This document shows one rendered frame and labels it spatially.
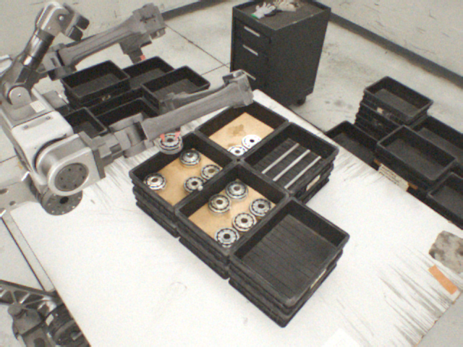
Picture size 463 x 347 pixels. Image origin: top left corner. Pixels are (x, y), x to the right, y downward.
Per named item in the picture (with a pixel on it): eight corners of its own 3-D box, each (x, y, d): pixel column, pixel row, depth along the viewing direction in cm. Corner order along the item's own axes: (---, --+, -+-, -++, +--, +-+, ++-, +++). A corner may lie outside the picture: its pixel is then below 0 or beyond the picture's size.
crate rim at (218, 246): (226, 256, 154) (227, 254, 152) (173, 213, 166) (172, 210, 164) (290, 198, 174) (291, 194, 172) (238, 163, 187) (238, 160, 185)
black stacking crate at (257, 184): (226, 269, 161) (227, 254, 152) (175, 227, 173) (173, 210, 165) (286, 212, 181) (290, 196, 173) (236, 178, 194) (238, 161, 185)
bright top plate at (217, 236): (226, 252, 161) (226, 251, 160) (209, 237, 165) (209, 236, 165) (244, 237, 166) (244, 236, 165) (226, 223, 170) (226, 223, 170)
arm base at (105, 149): (87, 163, 116) (77, 131, 107) (112, 151, 120) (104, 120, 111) (101, 181, 112) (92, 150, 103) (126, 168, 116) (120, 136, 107)
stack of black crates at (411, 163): (430, 204, 276) (459, 157, 242) (405, 228, 262) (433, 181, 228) (381, 171, 295) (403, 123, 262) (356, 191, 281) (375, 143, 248)
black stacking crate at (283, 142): (287, 212, 182) (291, 195, 173) (237, 178, 194) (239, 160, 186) (335, 166, 202) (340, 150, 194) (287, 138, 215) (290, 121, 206)
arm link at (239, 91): (253, 68, 117) (264, 100, 120) (241, 69, 130) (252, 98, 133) (107, 128, 112) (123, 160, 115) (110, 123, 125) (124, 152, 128)
